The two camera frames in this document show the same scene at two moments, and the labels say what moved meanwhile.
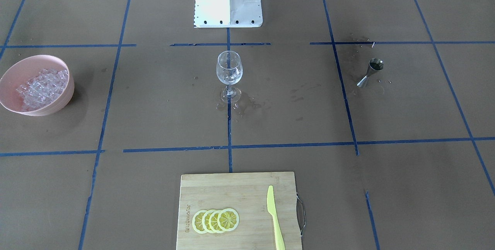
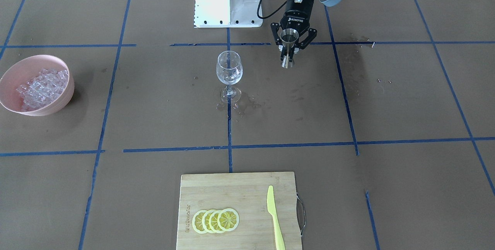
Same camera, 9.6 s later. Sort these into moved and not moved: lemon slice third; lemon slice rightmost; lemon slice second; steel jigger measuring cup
Moved: steel jigger measuring cup
Not moved: lemon slice second; lemon slice rightmost; lemon slice third
